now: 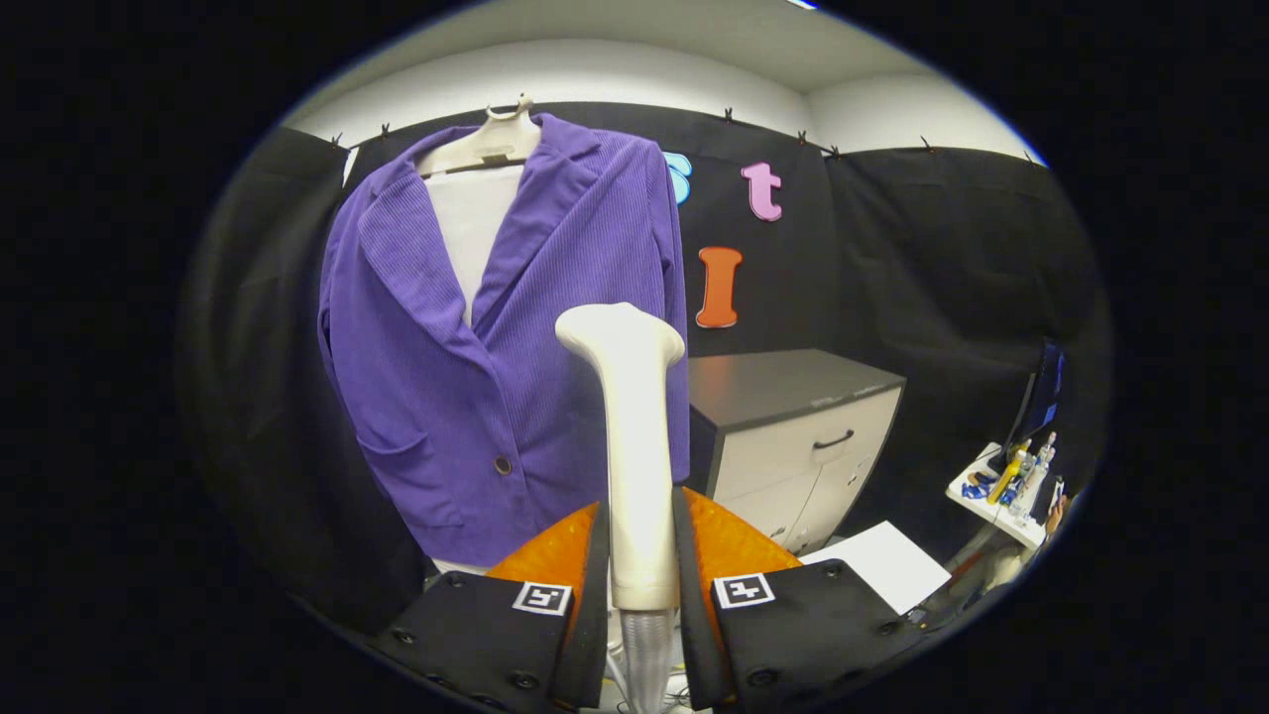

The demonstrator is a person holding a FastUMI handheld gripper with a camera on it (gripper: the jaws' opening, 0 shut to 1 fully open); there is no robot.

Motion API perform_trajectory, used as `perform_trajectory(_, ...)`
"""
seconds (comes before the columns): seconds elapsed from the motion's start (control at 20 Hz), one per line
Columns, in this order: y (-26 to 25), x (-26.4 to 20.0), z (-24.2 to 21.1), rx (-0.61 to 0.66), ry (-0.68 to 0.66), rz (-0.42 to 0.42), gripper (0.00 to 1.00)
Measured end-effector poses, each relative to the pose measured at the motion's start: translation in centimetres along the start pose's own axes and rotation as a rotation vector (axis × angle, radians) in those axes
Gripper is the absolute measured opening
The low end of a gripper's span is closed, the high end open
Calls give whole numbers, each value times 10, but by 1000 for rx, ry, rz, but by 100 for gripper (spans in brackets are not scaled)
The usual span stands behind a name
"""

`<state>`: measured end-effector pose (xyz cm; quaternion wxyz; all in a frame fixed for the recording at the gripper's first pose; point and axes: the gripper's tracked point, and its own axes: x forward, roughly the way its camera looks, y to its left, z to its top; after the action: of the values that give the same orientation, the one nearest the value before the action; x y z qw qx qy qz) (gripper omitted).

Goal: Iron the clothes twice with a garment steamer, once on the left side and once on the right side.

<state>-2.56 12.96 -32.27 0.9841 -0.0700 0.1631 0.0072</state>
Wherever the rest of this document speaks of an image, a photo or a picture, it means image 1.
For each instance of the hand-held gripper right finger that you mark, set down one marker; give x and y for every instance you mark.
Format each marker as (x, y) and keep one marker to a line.
(692, 615)

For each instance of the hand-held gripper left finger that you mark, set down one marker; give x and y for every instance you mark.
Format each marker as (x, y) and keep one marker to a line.
(593, 615)

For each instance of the white garment steamer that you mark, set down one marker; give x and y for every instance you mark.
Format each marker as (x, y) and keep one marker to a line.
(639, 446)

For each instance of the cream clothes hanger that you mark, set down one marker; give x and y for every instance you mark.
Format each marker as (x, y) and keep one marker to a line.
(486, 147)

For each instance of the grey cabinet with dark top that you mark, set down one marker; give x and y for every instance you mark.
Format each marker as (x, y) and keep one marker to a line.
(783, 451)

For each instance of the white paper sheet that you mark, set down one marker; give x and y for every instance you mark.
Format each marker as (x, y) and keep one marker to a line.
(882, 565)

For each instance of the white side table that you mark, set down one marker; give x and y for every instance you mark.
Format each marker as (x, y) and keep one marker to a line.
(991, 506)

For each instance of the yellow bottle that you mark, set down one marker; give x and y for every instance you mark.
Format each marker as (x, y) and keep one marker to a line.
(1009, 474)

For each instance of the dark computer monitor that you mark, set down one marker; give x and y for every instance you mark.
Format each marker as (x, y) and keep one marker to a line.
(1041, 397)

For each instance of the row of black cloth clips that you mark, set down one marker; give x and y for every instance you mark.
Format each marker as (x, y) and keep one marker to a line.
(729, 115)

